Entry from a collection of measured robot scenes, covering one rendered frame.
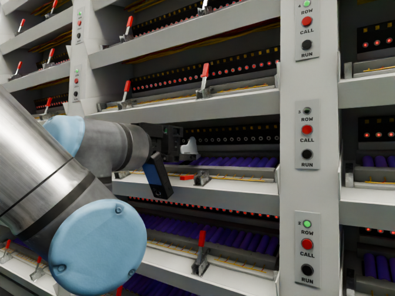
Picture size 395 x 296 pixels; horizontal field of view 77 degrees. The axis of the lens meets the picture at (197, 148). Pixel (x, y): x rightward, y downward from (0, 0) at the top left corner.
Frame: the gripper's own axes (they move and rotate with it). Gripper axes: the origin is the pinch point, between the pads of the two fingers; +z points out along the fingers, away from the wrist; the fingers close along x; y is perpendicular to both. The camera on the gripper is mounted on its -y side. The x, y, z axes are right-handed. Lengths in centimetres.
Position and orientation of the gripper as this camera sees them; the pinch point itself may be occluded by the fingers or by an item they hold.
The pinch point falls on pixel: (191, 158)
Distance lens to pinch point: 66.5
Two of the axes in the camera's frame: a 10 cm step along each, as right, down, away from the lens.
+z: 5.5, 0.3, 8.4
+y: 0.1, -10.0, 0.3
